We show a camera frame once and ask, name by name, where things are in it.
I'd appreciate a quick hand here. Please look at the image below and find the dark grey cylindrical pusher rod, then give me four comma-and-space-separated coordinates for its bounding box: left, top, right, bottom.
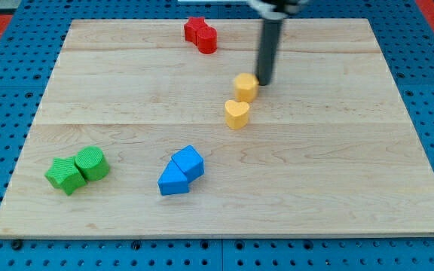
255, 19, 283, 86

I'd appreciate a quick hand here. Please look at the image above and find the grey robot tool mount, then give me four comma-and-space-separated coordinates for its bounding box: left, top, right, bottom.
247, 0, 310, 20

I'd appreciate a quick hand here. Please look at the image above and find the yellow heart block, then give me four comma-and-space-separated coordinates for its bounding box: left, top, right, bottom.
225, 100, 250, 129

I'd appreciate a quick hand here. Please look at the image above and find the yellow hexagon block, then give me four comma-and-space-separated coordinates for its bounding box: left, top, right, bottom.
233, 73, 259, 103

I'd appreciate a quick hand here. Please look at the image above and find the red cylinder block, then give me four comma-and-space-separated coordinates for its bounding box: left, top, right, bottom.
197, 26, 217, 54

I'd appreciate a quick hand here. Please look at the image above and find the red star block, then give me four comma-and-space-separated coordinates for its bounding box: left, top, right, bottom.
183, 17, 207, 45

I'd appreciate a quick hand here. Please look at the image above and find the blue cube block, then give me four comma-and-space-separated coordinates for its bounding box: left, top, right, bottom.
171, 145, 204, 183

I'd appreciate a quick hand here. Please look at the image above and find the light wooden board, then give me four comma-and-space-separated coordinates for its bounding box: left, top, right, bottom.
0, 19, 434, 239

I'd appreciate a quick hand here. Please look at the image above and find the blue triangle block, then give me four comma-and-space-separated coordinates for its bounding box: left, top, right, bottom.
157, 160, 189, 196

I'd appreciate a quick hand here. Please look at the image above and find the green cylinder block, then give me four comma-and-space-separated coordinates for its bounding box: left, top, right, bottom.
75, 146, 110, 181

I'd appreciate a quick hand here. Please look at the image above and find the green star block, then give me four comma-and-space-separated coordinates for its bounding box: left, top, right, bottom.
44, 157, 87, 196

